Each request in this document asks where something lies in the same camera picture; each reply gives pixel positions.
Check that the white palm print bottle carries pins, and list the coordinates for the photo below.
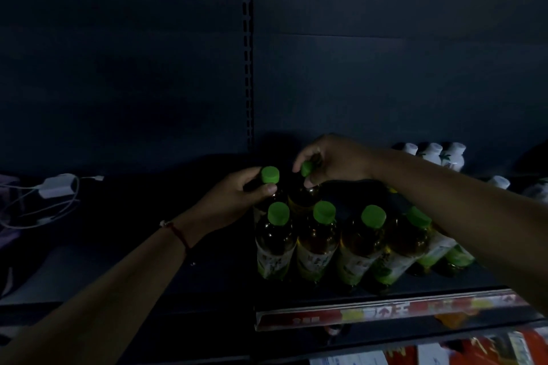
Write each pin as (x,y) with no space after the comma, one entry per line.
(498,182)
(537,190)

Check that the white bottle yellow base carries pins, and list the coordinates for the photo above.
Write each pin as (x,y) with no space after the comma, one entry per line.
(454,157)
(431,154)
(410,149)

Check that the person's left hand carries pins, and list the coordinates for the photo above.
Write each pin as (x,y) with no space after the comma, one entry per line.
(227,202)

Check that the red plastic snack bag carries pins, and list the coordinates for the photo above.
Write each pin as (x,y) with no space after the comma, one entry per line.
(484,349)

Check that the dark grey metal shelf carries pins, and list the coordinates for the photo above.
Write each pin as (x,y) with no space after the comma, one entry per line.
(128,266)

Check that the person's right hand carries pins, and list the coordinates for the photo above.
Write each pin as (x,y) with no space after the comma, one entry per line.
(342,159)

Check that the yellow trimmed card pack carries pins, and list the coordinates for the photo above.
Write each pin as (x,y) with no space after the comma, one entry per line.
(520,347)

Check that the red shelf price strip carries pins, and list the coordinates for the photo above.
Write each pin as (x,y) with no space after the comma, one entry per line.
(385,311)

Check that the person's left forearm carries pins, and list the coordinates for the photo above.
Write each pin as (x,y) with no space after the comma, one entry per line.
(94,309)

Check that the person's right forearm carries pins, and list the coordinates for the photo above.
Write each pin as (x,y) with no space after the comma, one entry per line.
(471,215)

